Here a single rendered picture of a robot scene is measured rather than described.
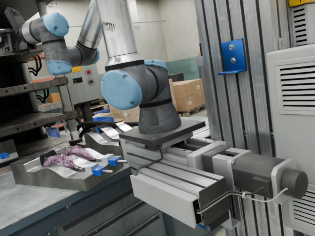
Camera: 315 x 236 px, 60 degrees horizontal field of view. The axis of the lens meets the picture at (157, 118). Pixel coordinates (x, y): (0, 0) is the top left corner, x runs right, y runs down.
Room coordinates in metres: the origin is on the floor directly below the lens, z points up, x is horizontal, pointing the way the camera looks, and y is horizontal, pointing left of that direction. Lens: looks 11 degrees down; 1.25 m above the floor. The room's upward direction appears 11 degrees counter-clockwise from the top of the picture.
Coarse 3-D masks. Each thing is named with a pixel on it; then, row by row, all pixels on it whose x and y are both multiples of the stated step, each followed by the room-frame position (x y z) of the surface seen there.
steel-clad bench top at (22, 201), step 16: (0, 176) 1.50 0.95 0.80; (0, 192) 1.24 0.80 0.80; (16, 192) 1.20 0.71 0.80; (32, 192) 1.16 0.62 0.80; (48, 192) 1.12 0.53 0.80; (64, 192) 1.09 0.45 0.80; (0, 208) 1.05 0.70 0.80; (16, 208) 1.02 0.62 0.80; (32, 208) 0.99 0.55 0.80; (0, 224) 0.91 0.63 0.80
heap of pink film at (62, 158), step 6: (72, 150) 1.33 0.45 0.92; (78, 150) 1.32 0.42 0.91; (84, 150) 1.32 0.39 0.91; (54, 156) 1.33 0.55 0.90; (60, 156) 1.24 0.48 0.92; (66, 156) 1.25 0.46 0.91; (84, 156) 1.28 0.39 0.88; (90, 156) 1.30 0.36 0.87; (48, 162) 1.25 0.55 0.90; (54, 162) 1.22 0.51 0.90; (60, 162) 1.21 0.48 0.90; (66, 162) 1.20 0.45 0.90; (72, 162) 1.21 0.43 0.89; (72, 168) 1.19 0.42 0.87
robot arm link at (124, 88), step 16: (96, 0) 0.79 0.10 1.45; (112, 0) 0.77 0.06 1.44; (112, 16) 0.77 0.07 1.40; (128, 16) 0.79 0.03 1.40; (112, 32) 0.77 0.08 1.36; (128, 32) 0.78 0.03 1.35; (112, 48) 0.77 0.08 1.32; (128, 48) 0.77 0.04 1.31; (112, 64) 0.76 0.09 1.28; (128, 64) 0.75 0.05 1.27; (144, 64) 0.80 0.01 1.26; (112, 80) 0.75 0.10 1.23; (128, 80) 0.73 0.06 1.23; (144, 80) 0.78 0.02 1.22; (112, 96) 0.76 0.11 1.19; (128, 96) 0.74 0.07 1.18; (144, 96) 0.78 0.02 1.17
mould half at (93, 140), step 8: (104, 128) 1.64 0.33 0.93; (112, 128) 1.65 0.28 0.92; (128, 128) 1.67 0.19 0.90; (88, 136) 1.57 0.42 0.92; (96, 136) 1.55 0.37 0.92; (112, 136) 1.57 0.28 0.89; (80, 144) 1.67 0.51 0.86; (88, 144) 1.59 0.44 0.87; (96, 144) 1.51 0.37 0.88; (104, 144) 1.45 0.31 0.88; (112, 144) 1.39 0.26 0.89; (104, 152) 1.46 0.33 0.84; (112, 152) 1.39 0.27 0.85; (120, 152) 1.34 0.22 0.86
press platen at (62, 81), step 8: (48, 80) 1.97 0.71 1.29; (56, 80) 1.93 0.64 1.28; (64, 80) 1.94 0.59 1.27; (0, 88) 1.76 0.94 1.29; (8, 88) 1.79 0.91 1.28; (16, 88) 1.82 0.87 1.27; (24, 88) 1.88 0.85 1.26; (32, 88) 1.89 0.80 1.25; (40, 88) 1.92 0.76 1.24; (0, 96) 1.75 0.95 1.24; (40, 96) 2.51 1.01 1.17
